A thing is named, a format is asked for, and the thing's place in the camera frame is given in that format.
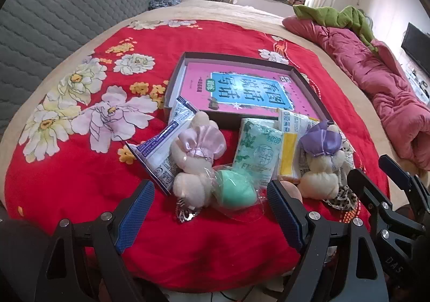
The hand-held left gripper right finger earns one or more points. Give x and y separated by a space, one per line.
282 218

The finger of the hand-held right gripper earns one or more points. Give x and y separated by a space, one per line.
369 194
396 171

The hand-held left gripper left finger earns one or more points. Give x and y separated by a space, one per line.
134 218

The leopard print cloth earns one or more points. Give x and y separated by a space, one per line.
342 199

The plush bunny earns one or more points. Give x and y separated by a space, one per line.
188 184
317 181

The green sponge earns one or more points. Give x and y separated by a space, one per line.
231 191

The yellow and white wipes packet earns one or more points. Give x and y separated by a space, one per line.
289 154

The blue white snack packet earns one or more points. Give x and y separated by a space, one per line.
158 157

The green floral tissue pack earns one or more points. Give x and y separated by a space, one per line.
258 151

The shallow brown cardboard box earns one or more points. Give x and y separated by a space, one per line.
231 122

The blue and white tissue packet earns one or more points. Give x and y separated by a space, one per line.
181 110

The red floral blanket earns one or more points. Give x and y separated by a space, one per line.
84 187

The white television stand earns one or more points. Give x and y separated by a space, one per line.
420 85

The pink quilt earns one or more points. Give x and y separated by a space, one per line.
369 70

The black television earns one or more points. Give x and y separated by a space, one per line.
418 45

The green garment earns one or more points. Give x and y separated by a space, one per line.
329 16

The grey quilted headboard cover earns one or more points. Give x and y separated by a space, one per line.
50 20

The beige bed sheet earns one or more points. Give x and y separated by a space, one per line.
218 11

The blue patterned cloth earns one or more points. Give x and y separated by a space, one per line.
164 2

